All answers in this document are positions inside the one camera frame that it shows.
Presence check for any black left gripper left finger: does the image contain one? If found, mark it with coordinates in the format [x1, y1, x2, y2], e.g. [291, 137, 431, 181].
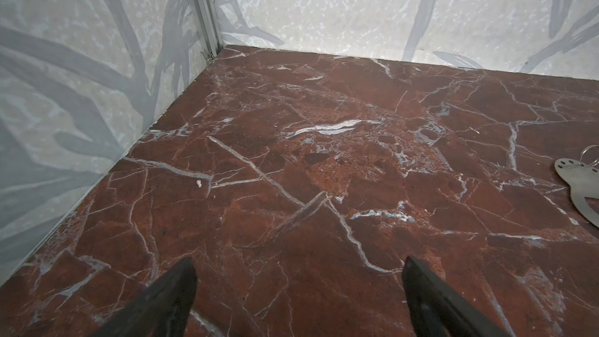
[95, 257, 197, 336]

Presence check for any silver keyring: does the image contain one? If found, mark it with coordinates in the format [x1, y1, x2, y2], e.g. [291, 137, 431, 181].
[579, 144, 599, 167]

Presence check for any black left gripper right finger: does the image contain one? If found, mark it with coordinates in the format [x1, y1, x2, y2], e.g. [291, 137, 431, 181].
[402, 256, 508, 337]

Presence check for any aluminium frame post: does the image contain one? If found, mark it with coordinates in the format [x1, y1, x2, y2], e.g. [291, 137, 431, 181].
[188, 0, 224, 63]

